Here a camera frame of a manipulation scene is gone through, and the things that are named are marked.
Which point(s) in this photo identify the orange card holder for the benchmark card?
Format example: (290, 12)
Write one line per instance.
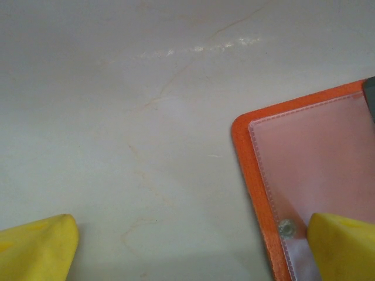
(307, 161)

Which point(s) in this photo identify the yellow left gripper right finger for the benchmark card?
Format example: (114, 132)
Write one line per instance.
(345, 251)

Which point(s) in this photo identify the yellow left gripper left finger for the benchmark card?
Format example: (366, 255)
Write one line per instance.
(35, 251)

